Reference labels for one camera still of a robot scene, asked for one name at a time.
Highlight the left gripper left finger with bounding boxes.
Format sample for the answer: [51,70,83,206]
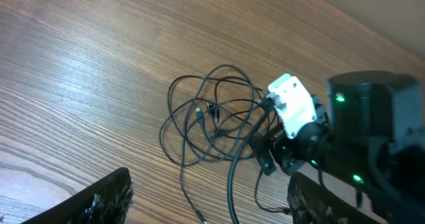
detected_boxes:
[23,168,133,224]

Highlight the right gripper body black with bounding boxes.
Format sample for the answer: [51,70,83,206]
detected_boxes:
[248,124,319,175]

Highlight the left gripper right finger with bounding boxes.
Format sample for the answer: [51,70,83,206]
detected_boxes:
[288,172,378,224]

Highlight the black USB cable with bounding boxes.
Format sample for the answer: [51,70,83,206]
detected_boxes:
[182,74,283,162]
[158,64,276,224]

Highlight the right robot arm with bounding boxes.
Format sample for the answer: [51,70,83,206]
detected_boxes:
[248,70,424,223]

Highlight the right camera black cable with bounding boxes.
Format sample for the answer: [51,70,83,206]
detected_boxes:
[226,97,276,224]

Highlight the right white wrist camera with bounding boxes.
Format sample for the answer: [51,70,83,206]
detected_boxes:
[266,73,317,139]

